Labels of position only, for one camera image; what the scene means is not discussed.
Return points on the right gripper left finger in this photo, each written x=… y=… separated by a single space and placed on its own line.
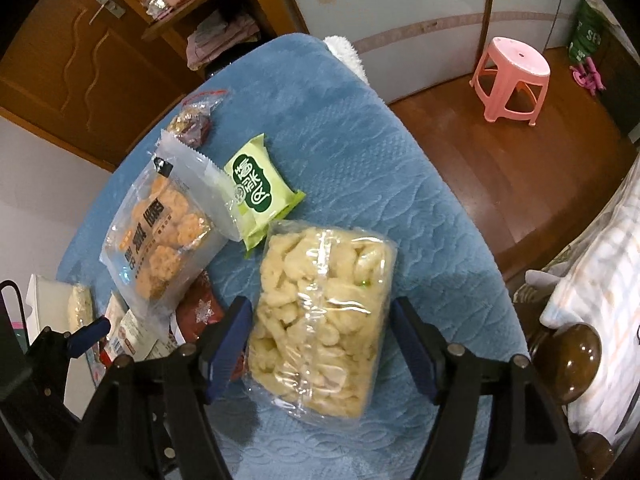
x=148 y=418

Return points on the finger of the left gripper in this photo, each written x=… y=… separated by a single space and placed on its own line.
x=86 y=337

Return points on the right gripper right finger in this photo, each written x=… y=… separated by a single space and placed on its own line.
x=527 y=438

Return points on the yellow rice cake block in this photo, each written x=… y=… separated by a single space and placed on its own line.
x=79 y=308

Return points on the dark red snowflake packet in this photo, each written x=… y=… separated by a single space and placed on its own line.
x=205 y=309

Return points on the round cookies clear pack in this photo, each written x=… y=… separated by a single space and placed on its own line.
x=174 y=219

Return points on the yellow puffed snack pack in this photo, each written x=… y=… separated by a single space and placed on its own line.
x=319 y=321

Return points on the green pineapple cake packet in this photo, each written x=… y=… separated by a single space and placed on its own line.
x=260 y=191

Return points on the clear zip bag nuts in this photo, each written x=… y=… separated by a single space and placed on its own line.
x=194 y=121

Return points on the white label snack packet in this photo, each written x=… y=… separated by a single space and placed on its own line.
x=128 y=335

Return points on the white plastic organizer bin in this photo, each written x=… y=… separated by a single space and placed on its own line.
x=46 y=302

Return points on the brown bedpost knob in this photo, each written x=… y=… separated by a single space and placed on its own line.
x=568 y=361

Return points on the checked bed cover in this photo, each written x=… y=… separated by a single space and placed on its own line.
x=600 y=288

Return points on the brown wooden door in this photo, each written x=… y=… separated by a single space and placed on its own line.
x=79 y=75

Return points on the blue table cloth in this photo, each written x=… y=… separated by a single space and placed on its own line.
x=334 y=139

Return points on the folded pink cloths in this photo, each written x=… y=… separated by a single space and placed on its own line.
x=214 y=36

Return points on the pink plastic stool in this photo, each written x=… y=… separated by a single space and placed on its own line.
x=509 y=65

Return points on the green bag by wall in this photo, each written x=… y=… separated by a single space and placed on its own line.
x=586 y=36

